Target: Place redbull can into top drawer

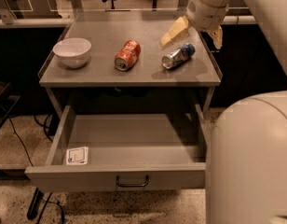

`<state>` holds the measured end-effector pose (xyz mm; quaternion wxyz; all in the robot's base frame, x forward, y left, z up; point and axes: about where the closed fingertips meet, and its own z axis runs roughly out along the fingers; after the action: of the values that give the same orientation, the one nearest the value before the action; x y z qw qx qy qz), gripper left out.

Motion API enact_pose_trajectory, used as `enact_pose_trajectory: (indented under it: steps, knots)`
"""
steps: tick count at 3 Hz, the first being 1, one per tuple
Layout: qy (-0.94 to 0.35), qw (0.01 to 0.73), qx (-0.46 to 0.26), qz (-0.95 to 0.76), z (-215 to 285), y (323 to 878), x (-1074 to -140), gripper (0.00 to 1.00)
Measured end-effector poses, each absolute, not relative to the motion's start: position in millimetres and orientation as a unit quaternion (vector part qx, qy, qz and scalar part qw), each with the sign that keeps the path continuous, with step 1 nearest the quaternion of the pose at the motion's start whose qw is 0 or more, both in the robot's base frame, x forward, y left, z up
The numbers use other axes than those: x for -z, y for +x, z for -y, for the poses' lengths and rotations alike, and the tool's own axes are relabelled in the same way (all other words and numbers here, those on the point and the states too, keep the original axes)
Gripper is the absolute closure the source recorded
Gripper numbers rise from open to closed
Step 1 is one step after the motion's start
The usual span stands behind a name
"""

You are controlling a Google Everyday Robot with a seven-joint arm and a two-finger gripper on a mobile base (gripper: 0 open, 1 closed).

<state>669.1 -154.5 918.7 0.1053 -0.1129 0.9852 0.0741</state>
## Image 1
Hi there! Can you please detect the silver blue redbull can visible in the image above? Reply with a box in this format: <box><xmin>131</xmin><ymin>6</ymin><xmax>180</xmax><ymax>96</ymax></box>
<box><xmin>162</xmin><ymin>43</ymin><xmax>196</xmax><ymax>70</ymax></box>

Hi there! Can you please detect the open grey top drawer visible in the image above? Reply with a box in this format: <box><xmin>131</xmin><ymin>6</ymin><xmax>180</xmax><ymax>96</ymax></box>
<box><xmin>25</xmin><ymin>105</ymin><xmax>209</xmax><ymax>192</ymax></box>

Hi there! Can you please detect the black drawer handle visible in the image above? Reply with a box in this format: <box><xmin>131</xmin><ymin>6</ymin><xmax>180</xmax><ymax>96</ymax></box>
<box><xmin>116</xmin><ymin>175</ymin><xmax>150</xmax><ymax>188</ymax></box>

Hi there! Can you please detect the black floor cable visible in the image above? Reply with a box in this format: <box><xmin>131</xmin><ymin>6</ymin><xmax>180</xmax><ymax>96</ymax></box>
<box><xmin>0</xmin><ymin>103</ymin><xmax>67</xmax><ymax>224</ymax></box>

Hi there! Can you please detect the dark shelf at left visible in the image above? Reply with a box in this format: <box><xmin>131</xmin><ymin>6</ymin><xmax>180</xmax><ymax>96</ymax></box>
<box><xmin>0</xmin><ymin>81</ymin><xmax>20</xmax><ymax>128</ymax></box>

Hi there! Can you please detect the grey metal cabinet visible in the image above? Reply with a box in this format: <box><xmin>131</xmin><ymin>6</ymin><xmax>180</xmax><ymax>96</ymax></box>
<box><xmin>39</xmin><ymin>11</ymin><xmax>221</xmax><ymax>114</ymax></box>

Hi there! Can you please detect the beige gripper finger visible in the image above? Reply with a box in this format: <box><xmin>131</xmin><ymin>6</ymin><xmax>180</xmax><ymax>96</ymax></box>
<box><xmin>160</xmin><ymin>16</ymin><xmax>190</xmax><ymax>47</ymax></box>
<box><xmin>209</xmin><ymin>26</ymin><xmax>223</xmax><ymax>49</ymax></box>

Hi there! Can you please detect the grey horizontal rail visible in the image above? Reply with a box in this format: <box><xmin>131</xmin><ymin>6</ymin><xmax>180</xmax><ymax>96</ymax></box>
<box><xmin>0</xmin><ymin>16</ymin><xmax>257</xmax><ymax>29</ymax></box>

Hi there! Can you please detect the white paper tag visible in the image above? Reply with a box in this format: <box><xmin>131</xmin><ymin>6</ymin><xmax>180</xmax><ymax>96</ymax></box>
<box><xmin>66</xmin><ymin>147</ymin><xmax>89</xmax><ymax>165</ymax></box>

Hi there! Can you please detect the orange soda can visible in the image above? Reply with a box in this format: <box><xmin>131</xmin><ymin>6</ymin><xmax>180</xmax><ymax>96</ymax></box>
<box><xmin>115</xmin><ymin>40</ymin><xmax>141</xmax><ymax>71</ymax></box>

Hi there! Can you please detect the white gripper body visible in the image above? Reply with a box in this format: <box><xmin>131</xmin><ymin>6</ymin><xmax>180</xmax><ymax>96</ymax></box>
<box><xmin>185</xmin><ymin>0</ymin><xmax>228</xmax><ymax>32</ymax></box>

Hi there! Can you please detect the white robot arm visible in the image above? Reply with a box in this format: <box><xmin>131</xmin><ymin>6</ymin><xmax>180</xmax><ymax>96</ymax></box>
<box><xmin>179</xmin><ymin>0</ymin><xmax>287</xmax><ymax>224</ymax></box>

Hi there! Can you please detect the white ceramic bowl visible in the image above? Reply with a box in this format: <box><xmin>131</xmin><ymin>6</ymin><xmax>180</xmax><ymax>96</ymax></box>
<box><xmin>53</xmin><ymin>37</ymin><xmax>91</xmax><ymax>68</ymax></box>

